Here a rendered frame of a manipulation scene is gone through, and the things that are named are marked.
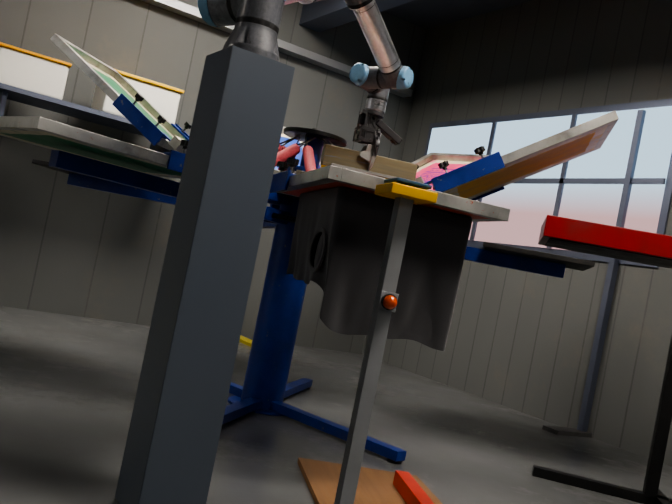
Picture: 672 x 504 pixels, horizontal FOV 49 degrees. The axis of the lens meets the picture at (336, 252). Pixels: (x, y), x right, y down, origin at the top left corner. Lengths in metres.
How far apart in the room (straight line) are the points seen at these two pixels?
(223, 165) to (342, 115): 4.80
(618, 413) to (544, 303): 0.93
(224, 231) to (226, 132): 0.25
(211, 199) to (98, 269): 3.99
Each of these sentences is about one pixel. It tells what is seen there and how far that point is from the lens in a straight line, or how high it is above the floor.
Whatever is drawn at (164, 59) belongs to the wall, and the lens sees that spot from 6.01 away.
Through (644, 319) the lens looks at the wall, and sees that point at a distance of 4.86.
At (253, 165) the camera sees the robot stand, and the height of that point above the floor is 0.92.
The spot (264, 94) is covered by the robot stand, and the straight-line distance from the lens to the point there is 1.95.
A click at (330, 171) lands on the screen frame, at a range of 2.10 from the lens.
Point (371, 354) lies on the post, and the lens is 1.96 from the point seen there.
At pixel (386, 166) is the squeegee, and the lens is 2.72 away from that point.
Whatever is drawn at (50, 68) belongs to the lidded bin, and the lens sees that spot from 5.16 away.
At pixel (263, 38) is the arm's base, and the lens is 1.99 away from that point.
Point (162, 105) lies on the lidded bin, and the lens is 5.29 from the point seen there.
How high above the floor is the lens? 0.70
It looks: 1 degrees up
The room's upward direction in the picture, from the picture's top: 11 degrees clockwise
